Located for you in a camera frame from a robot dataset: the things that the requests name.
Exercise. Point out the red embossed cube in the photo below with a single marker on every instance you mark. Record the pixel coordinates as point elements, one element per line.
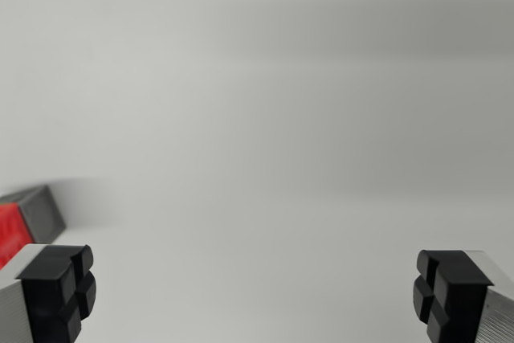
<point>14,234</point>

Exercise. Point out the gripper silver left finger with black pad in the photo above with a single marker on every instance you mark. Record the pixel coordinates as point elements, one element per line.
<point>44,299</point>

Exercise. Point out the grey square tray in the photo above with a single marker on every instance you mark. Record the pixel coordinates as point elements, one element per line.
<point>42,214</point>

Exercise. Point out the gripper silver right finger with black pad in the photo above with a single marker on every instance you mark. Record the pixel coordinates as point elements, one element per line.
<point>462,299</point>

